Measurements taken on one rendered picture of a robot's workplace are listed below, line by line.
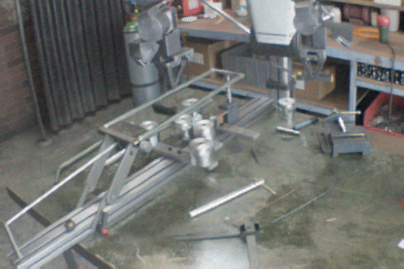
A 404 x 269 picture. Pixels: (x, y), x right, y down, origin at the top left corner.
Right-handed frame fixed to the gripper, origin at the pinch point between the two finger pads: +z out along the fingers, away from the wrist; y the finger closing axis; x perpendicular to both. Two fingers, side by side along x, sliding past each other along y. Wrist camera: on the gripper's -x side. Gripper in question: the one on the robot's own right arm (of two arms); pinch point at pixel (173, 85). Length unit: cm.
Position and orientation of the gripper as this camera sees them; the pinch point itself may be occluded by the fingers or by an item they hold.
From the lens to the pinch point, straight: 106.4
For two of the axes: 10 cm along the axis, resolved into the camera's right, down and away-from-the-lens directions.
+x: 6.5, -4.1, 6.4
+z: 1.1, 8.9, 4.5
